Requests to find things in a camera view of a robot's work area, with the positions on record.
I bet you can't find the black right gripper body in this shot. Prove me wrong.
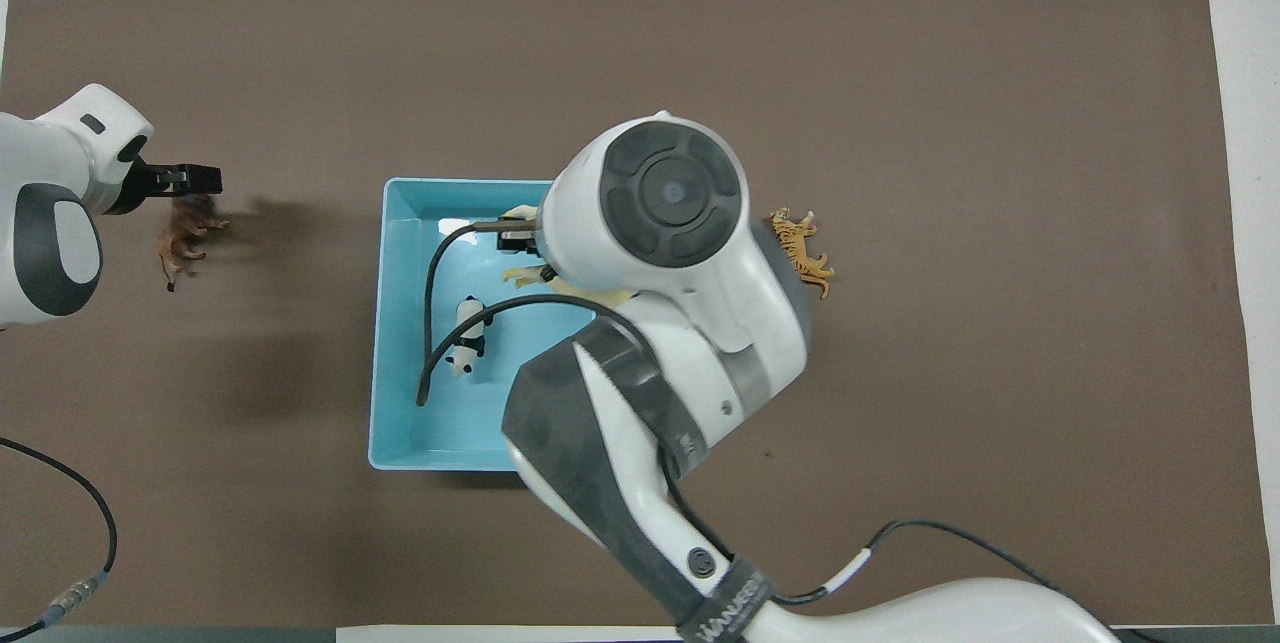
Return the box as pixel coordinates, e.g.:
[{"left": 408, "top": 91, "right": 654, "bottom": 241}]
[{"left": 496, "top": 220, "right": 547, "bottom": 256}]

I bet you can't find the brown lion toy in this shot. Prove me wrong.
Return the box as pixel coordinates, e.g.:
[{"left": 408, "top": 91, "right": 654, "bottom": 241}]
[{"left": 154, "top": 193, "right": 230, "bottom": 293}]

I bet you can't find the light blue storage box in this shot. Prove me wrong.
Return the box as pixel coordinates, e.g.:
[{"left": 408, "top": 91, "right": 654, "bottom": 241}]
[{"left": 368, "top": 177, "right": 603, "bottom": 473}]

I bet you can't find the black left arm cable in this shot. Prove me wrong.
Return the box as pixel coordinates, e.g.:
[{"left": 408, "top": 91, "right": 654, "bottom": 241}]
[{"left": 0, "top": 437, "right": 120, "bottom": 640}]

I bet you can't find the black white panda toy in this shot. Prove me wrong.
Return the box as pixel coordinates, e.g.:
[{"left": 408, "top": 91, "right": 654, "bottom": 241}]
[{"left": 444, "top": 294, "right": 494, "bottom": 380}]

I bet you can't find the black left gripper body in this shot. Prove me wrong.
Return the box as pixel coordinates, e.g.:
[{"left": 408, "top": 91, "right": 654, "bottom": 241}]
[{"left": 103, "top": 155, "right": 189, "bottom": 217}]

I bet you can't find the brown table mat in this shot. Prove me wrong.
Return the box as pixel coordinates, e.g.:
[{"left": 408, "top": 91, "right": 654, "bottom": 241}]
[{"left": 0, "top": 0, "right": 1277, "bottom": 629}]

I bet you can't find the orange striped tiger toy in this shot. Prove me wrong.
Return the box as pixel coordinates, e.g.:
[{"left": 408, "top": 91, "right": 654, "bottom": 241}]
[{"left": 767, "top": 207, "right": 837, "bottom": 301}]

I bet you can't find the cream white horse toy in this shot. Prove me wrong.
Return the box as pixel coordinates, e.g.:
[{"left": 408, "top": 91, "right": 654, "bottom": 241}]
[{"left": 499, "top": 205, "right": 633, "bottom": 306}]

